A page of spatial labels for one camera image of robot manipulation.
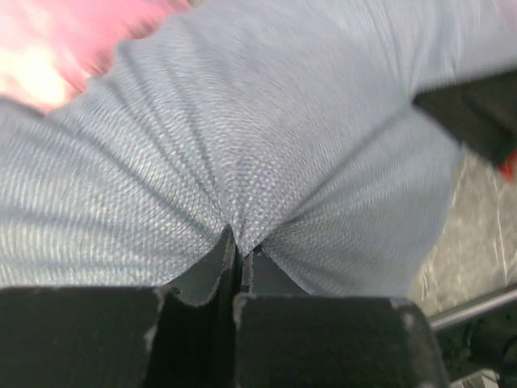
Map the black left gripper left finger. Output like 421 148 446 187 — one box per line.
1 230 236 387

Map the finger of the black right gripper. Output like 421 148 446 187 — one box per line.
413 72 516 170

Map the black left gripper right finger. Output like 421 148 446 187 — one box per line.
233 252 448 387

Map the blue-grey pillowcase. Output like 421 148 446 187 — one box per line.
1 1 516 296

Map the pink satin rose pillow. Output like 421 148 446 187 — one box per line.
1 1 191 112

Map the aluminium frame rail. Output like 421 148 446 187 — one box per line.
429 285 516 331

